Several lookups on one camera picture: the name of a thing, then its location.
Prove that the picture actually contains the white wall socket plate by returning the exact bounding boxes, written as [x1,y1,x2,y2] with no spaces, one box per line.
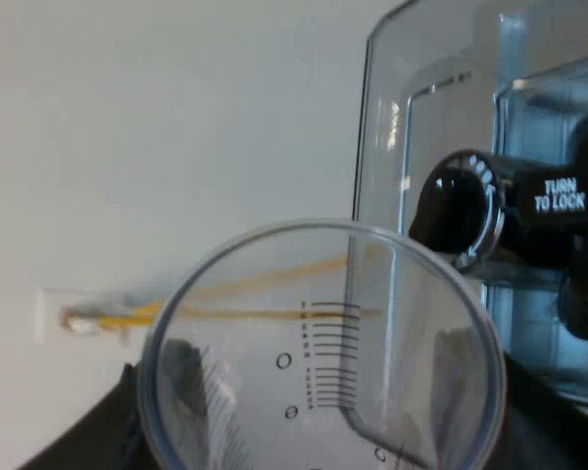
[37,287,134,347]

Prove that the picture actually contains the clear bean box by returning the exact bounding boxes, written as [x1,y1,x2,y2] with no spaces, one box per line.
[350,0,588,410]

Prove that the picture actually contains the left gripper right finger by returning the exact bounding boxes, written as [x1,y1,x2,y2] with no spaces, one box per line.
[489,350,588,470]

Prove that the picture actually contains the yellow cable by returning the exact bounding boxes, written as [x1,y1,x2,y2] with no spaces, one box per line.
[195,247,386,303]
[95,304,384,334]

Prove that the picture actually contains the clear measuring glass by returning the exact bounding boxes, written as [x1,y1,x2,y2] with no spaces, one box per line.
[135,218,508,470]

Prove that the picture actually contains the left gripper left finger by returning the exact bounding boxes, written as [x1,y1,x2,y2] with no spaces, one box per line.
[17,361,159,470]

